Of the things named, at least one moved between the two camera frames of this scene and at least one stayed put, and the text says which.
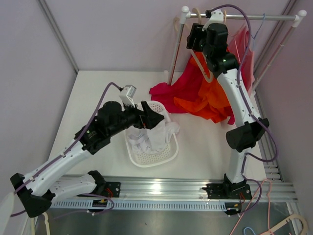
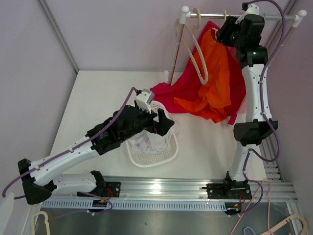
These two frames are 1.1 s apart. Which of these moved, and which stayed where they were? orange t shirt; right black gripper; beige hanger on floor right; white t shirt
Moved: right black gripper
Stayed: orange t shirt; white t shirt; beige hanger on floor right
